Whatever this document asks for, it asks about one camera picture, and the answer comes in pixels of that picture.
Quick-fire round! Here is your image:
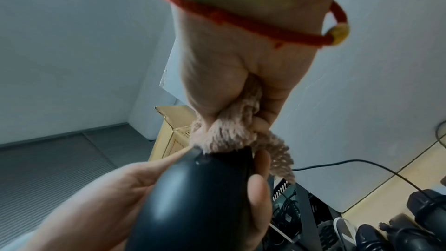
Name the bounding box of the pink fluffy wiping cloth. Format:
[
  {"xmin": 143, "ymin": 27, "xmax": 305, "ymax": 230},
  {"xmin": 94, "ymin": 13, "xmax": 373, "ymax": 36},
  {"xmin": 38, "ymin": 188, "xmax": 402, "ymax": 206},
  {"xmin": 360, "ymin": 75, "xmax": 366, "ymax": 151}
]
[{"xmin": 188, "ymin": 74, "xmax": 297, "ymax": 185}]

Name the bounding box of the black mouse cable with plug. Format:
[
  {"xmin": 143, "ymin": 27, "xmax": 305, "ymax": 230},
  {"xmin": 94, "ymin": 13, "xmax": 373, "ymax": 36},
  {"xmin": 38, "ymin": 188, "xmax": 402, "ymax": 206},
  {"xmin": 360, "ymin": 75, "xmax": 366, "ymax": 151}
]
[{"xmin": 292, "ymin": 159, "xmax": 434, "ymax": 200}]

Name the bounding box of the tangle of black mouse cables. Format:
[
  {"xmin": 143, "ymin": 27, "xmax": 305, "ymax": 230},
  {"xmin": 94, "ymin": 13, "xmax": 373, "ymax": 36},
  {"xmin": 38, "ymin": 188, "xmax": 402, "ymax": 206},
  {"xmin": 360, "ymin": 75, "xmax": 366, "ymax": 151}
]
[{"xmin": 435, "ymin": 119, "xmax": 446, "ymax": 147}]

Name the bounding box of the large stamped cardboard box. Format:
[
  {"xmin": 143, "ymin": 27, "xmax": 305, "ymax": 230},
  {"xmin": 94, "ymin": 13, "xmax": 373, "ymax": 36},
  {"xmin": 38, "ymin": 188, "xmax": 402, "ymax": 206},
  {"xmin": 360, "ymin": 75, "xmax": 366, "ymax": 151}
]
[{"xmin": 149, "ymin": 105, "xmax": 197, "ymax": 163}]

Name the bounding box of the person's right hand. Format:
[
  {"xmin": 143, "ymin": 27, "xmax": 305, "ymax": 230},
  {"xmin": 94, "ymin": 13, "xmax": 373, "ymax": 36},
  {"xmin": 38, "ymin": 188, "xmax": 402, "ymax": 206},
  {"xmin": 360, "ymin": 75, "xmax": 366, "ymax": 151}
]
[{"xmin": 170, "ymin": 0, "xmax": 339, "ymax": 132}]

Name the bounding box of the red string bracelet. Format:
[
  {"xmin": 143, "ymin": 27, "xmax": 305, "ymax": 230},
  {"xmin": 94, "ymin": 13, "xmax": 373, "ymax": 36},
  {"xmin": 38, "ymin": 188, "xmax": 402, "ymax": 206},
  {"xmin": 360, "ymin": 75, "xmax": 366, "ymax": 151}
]
[{"xmin": 157, "ymin": 0, "xmax": 350, "ymax": 49}]

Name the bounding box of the black stacked tray rack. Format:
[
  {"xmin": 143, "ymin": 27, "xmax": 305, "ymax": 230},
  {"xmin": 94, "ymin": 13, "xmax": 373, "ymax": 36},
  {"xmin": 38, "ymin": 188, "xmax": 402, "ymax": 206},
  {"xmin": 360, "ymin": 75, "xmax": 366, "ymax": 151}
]
[{"xmin": 266, "ymin": 175, "xmax": 344, "ymax": 251}]

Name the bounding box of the person's left hand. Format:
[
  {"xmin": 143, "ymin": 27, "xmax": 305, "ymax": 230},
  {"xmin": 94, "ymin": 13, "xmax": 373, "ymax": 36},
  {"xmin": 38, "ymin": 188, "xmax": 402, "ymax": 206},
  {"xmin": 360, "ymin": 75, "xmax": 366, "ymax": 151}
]
[{"xmin": 27, "ymin": 146, "xmax": 273, "ymax": 251}]

